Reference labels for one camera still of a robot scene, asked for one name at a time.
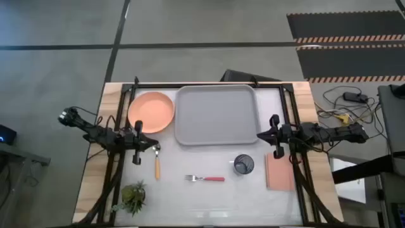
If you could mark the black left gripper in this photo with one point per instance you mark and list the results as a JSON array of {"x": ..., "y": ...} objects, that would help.
[{"x": 134, "y": 141}]

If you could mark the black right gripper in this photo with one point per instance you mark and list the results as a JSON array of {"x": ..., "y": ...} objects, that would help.
[{"x": 283, "y": 135}]

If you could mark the orange round plate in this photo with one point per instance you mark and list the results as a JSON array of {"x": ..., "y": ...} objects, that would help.
[{"x": 152, "y": 111}]

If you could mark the dark translucent faceted cup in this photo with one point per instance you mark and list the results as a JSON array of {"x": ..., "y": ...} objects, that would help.
[{"x": 243, "y": 164}]

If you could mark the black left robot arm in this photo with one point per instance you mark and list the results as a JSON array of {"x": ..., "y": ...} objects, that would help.
[{"x": 95, "y": 131}]

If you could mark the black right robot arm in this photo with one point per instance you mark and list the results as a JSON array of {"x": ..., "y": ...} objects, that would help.
[{"x": 341, "y": 133}]

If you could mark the grey plastic tray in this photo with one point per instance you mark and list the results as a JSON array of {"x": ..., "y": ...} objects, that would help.
[{"x": 216, "y": 114}]

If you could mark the pink spiral notebook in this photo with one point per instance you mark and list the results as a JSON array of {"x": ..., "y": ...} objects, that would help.
[{"x": 280, "y": 172}]

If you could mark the small green potted plant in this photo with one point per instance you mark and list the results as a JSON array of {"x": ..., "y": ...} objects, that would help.
[{"x": 133, "y": 196}]

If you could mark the yellow plug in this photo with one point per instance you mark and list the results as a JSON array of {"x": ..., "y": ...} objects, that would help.
[{"x": 343, "y": 118}]

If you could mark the white glossy table cover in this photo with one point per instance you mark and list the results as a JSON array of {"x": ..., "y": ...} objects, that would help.
[{"x": 205, "y": 202}]

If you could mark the black power adapter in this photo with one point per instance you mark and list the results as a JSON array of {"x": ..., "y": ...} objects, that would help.
[{"x": 355, "y": 97}]

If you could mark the white flat box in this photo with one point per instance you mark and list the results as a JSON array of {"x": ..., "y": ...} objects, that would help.
[{"x": 349, "y": 187}]

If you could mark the black striped-edge floor mat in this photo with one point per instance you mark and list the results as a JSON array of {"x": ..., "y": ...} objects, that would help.
[
  {"x": 345, "y": 25},
  {"x": 351, "y": 61}
]

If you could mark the grey desk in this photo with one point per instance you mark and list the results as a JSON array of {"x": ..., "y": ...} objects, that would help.
[{"x": 394, "y": 126}]

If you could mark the black device with blue light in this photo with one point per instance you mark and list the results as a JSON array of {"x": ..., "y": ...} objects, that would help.
[{"x": 7, "y": 134}]

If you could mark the black metal table frame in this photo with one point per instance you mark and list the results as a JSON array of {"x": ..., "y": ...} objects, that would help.
[{"x": 286, "y": 87}]

